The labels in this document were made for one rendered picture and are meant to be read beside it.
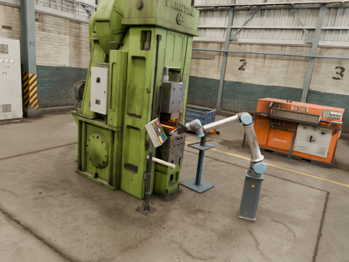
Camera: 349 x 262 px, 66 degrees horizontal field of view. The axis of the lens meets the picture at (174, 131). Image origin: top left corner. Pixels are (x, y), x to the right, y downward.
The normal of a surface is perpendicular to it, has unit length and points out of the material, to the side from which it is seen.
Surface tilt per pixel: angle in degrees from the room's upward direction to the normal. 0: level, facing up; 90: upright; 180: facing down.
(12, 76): 90
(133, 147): 90
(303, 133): 90
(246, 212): 90
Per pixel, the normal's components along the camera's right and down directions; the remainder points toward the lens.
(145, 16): -0.58, 0.14
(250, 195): -0.23, 0.21
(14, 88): 0.84, 0.21
